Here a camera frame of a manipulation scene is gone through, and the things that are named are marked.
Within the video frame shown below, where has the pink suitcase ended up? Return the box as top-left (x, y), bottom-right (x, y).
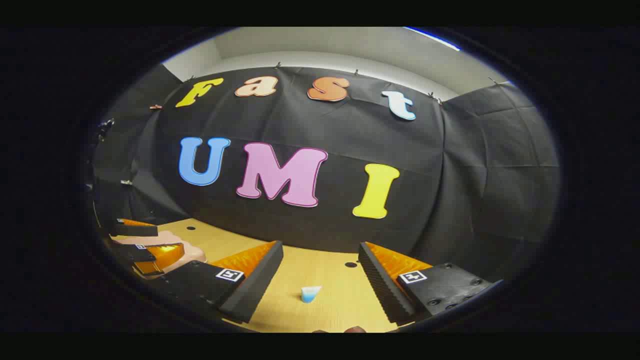
top-left (112, 230), bottom-right (207, 275)

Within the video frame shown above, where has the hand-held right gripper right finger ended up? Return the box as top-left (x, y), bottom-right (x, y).
top-left (357, 241), bottom-right (503, 325)

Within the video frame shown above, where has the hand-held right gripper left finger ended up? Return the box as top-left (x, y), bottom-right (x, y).
top-left (150, 240), bottom-right (284, 324)

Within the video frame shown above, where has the black backdrop cloth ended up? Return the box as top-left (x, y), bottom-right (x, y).
top-left (92, 65), bottom-right (561, 283)

